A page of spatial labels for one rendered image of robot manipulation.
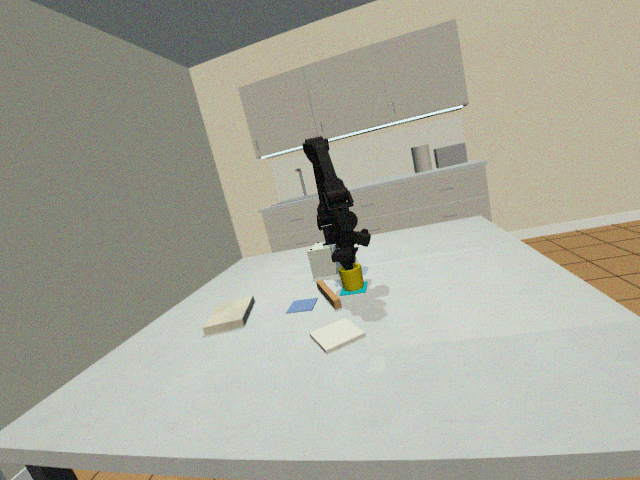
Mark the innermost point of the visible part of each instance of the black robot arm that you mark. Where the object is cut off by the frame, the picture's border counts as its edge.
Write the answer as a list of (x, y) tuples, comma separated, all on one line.
[(333, 208)]

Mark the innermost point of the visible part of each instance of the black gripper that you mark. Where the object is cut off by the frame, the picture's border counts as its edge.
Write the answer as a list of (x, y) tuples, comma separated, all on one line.
[(346, 254)]

